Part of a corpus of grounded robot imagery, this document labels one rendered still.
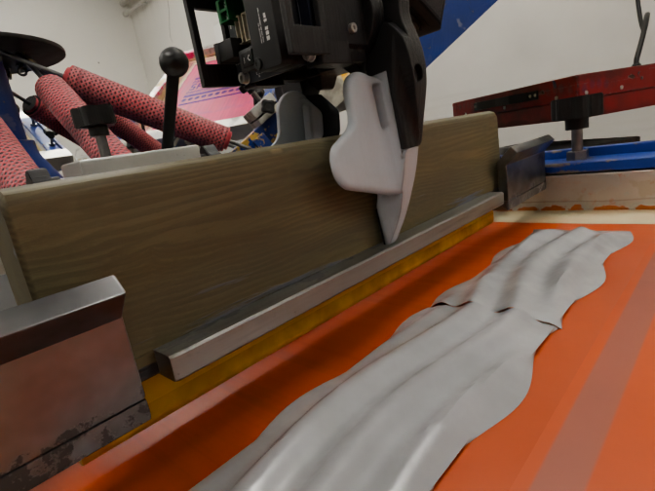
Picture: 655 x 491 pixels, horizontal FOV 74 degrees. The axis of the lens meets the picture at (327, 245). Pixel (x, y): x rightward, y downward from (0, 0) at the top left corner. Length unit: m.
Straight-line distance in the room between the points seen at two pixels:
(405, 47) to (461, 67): 2.22
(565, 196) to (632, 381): 0.30
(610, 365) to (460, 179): 0.18
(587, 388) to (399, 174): 0.13
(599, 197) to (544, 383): 0.30
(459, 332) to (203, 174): 0.14
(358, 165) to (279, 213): 0.05
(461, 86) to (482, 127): 2.07
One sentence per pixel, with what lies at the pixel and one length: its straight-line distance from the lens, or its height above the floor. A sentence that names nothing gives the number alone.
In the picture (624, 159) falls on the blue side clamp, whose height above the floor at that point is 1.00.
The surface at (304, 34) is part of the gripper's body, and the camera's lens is 0.20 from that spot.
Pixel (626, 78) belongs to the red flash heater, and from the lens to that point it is 1.19.
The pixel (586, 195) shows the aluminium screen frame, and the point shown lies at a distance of 0.48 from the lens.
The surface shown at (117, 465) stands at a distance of 0.20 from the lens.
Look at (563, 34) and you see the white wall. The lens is 2.30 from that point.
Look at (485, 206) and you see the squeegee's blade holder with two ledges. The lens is 0.35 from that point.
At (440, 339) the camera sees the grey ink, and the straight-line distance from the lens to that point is 0.21.
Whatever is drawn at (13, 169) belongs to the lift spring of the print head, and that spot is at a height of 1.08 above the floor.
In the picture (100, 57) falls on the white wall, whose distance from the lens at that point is 4.78.
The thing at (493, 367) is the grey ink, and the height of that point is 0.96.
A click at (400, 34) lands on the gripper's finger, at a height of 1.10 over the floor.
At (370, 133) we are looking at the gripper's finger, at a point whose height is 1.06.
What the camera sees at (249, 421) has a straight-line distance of 0.19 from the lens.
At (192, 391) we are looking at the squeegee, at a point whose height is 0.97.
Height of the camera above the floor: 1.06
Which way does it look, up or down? 13 degrees down
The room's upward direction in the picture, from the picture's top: 10 degrees counter-clockwise
